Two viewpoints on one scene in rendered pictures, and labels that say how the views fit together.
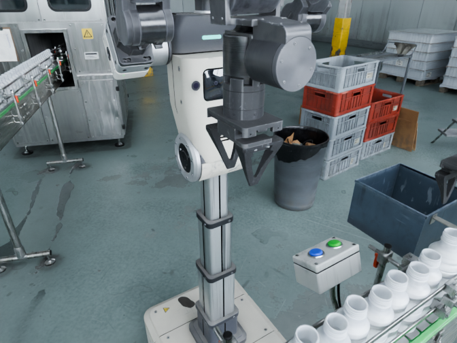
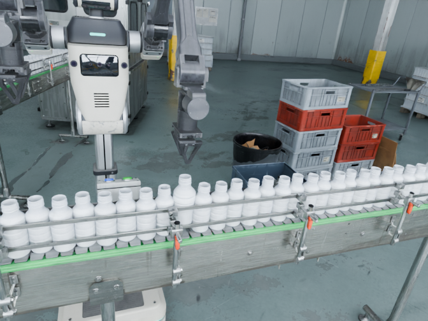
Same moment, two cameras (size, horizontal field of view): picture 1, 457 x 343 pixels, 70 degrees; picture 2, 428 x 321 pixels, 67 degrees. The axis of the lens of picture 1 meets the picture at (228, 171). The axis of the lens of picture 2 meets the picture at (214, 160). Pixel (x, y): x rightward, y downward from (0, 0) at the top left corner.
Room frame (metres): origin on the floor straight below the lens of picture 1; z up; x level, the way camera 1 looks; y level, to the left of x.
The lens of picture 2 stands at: (-0.30, -0.71, 1.65)
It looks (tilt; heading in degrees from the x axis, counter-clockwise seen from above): 24 degrees down; 10
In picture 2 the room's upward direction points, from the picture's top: 5 degrees clockwise
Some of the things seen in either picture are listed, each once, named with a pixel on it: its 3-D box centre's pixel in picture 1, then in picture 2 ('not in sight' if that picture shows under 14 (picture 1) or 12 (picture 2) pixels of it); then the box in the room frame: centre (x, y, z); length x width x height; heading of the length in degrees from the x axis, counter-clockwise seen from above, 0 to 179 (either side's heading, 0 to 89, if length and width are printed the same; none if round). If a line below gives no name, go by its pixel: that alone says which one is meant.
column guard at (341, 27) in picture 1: (340, 38); (372, 69); (10.51, -3.34, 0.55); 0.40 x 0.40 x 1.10; 32
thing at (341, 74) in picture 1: (341, 72); (315, 93); (3.20, -1.08, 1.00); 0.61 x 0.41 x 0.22; 129
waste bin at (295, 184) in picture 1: (297, 169); (253, 171); (2.50, -0.59, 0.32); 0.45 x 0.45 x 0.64
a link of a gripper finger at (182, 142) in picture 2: not in sight; (187, 146); (0.53, -0.48, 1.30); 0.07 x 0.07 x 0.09; 31
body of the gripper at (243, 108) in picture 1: (243, 101); (11, 56); (0.44, -0.02, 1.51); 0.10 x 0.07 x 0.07; 32
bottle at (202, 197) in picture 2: not in sight; (201, 207); (0.57, -0.53, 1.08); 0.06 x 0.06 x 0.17
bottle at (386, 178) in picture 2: not in sight; (383, 186); (0.97, -1.18, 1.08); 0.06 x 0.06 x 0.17
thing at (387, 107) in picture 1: (370, 104); (351, 128); (3.65, -1.63, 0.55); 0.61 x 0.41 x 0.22; 124
